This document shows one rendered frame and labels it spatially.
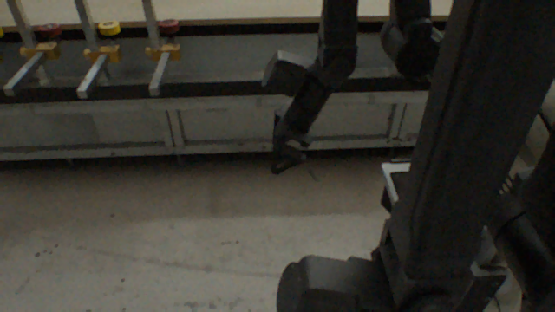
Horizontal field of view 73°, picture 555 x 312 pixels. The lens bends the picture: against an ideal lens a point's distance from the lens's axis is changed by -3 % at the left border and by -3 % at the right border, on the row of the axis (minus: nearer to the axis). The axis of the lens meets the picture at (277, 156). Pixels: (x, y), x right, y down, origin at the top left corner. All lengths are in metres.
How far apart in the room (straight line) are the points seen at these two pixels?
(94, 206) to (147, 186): 0.29
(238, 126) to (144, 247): 0.79
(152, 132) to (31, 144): 0.69
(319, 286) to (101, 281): 1.65
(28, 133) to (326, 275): 2.25
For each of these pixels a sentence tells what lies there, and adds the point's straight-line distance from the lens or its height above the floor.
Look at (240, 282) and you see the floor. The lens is 1.79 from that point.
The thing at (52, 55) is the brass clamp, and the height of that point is 0.84.
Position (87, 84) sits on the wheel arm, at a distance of 1.54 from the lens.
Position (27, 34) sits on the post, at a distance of 1.83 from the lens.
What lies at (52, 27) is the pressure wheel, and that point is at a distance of 1.91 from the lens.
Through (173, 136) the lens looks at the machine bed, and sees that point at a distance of 2.19.
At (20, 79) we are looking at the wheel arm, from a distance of 1.66.
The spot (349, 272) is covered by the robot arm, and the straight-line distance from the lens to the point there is 0.38.
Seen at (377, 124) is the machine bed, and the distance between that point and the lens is 2.25.
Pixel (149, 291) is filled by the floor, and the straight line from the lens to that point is 1.84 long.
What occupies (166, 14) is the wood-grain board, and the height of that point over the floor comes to 0.90.
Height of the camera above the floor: 1.53
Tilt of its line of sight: 41 degrees down
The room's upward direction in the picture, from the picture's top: straight up
